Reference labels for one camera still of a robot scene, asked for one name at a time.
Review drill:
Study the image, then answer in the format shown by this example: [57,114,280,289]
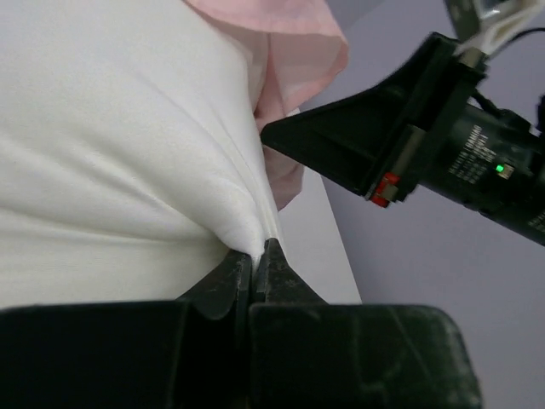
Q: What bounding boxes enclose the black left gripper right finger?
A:
[248,239,473,408]

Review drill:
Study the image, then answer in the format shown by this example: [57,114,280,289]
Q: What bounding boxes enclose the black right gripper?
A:
[261,33,544,244]

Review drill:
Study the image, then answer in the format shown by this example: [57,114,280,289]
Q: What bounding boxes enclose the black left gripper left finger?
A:
[1,251,252,408]

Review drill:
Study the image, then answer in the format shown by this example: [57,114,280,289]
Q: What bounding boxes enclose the pink printed pillowcase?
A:
[159,1,347,223]

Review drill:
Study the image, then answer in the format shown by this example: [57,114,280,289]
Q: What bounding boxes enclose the white pillow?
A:
[1,1,279,307]

